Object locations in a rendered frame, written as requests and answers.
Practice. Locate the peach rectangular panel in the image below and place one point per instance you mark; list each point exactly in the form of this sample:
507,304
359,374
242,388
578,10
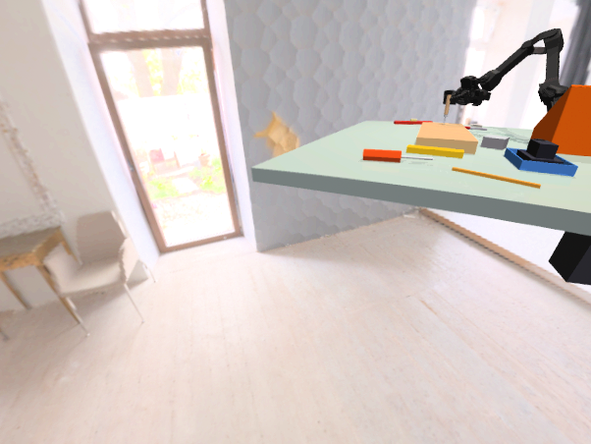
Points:
451,136

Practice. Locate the orange-handled awl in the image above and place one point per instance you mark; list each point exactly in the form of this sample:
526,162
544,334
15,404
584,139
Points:
388,155

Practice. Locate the thin orange bar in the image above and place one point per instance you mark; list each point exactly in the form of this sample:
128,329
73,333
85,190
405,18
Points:
496,177

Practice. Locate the yellow flat bar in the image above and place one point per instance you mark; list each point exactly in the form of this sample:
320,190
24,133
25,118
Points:
437,151

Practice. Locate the blue rectangular tray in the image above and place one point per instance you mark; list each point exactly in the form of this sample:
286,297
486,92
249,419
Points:
567,169

